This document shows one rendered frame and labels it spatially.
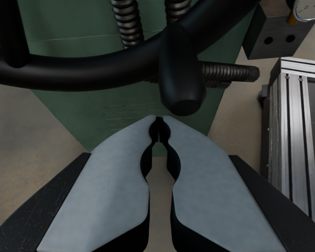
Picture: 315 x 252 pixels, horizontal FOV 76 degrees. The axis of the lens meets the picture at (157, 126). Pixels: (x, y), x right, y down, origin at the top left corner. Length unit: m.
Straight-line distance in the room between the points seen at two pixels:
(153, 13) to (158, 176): 0.62
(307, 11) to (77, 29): 0.33
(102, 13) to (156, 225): 0.68
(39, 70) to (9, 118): 1.04
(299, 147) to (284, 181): 0.12
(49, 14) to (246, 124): 0.84
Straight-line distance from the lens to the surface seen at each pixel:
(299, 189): 0.69
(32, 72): 0.18
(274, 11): 0.38
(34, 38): 0.41
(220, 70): 0.29
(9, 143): 1.14
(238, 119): 0.99
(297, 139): 0.75
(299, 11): 0.34
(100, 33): 0.38
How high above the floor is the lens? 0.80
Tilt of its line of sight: 61 degrees down
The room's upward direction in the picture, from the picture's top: 6 degrees counter-clockwise
